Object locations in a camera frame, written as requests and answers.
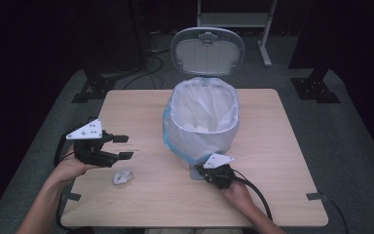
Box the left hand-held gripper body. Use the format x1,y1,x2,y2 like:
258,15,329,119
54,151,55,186
65,119,121,169

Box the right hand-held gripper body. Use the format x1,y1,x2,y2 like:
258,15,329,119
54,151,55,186
198,153,237,190

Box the white paper tissue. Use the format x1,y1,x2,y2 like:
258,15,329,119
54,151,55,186
112,168,133,186

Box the white pedal bin grey lid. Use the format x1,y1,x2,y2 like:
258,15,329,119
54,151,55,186
162,26,245,181

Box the person's right hand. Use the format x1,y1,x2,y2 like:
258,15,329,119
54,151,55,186
220,182,255,215

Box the person's left hand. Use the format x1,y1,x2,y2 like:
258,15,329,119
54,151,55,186
52,145,100,183

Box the grey tape strip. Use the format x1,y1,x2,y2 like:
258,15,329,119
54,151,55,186
60,192,83,202
306,191,328,202

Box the black stand base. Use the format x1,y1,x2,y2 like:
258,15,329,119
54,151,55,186
290,66,342,104
71,66,119,104

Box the white metal stand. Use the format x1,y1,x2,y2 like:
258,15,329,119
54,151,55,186
194,0,279,68

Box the left hand-held gripper black cable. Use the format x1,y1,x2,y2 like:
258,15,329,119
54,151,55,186
54,124,81,169

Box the hand-held gripper black cable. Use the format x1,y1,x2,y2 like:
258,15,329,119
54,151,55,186
54,124,81,169
233,169,274,222

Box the right hand-held gripper black cable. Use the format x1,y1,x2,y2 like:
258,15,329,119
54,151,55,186
233,169,274,222

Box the black floor cables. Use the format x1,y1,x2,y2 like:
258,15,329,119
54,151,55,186
122,33,176,91

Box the white floor cable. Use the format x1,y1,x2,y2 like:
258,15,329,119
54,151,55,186
149,46,172,55

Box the thin black taped cable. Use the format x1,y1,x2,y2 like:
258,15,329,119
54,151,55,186
322,194,351,234

